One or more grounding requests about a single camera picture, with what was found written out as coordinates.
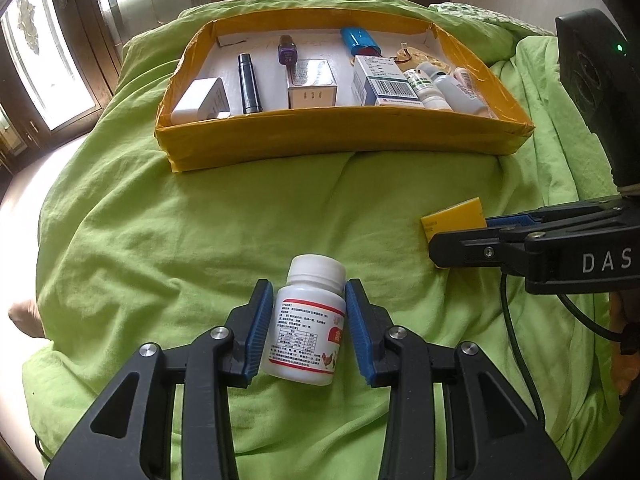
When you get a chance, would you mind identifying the person's bare foot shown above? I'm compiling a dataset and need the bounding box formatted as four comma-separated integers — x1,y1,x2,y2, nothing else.
7,297,48,339

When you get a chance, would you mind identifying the small grey carton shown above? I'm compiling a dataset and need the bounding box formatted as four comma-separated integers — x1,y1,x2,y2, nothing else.
286,59,337,109

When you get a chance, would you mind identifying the white bottle green label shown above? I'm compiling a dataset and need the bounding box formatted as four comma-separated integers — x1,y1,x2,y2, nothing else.
402,67,453,111

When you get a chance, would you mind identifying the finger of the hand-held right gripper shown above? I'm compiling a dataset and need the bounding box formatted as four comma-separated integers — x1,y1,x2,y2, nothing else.
482,199,626,240
428,227,533,273

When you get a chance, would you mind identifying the yellow jar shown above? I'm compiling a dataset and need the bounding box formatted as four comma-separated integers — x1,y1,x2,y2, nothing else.
420,196,487,268

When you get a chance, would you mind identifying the pale blue bottle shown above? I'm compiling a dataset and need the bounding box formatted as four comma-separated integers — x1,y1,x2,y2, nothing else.
419,61,488,116

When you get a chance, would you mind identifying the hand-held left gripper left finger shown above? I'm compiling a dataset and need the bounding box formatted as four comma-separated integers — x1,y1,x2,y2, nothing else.
44,279,275,480

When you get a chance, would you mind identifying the black marker purple end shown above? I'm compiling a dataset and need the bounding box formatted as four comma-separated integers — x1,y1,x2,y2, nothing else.
277,35,300,67

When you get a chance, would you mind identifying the white ointment tube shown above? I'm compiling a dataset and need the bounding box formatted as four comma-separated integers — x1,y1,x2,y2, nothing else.
452,67,498,118

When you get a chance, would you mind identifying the yellow cardboard box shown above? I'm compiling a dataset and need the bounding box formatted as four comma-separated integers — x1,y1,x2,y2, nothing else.
154,0,535,173

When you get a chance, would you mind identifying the black marker yellow end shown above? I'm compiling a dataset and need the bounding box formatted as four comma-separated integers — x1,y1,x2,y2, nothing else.
237,52,263,115

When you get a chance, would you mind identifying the blue battery pack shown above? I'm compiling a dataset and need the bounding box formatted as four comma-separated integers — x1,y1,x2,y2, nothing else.
341,27,383,58

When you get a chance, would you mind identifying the cream compact case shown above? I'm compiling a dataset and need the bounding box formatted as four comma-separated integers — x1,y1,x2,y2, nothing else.
392,42,453,73

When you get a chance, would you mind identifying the white bottle red label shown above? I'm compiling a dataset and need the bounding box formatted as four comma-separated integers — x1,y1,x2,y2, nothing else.
260,254,348,387

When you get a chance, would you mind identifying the green blanket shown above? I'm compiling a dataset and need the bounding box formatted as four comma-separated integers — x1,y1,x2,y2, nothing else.
22,0,626,480

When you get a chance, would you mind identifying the person's right hand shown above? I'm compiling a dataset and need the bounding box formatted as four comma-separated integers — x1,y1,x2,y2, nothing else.
609,294,640,403

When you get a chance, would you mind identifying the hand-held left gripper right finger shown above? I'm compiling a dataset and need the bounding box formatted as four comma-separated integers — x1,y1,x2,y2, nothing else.
344,278,572,480

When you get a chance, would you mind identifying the white green medicine carton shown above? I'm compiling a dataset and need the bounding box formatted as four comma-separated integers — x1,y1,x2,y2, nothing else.
352,55,426,108

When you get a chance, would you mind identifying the black cable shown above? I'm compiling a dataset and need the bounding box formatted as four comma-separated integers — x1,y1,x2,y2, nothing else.
32,432,53,463
557,292,631,343
500,271,547,428

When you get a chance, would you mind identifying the patterned green pillow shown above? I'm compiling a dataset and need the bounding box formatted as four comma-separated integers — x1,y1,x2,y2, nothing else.
429,1,557,37

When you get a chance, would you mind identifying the white power adapter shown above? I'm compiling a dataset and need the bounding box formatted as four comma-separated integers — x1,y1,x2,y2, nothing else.
171,77,232,125

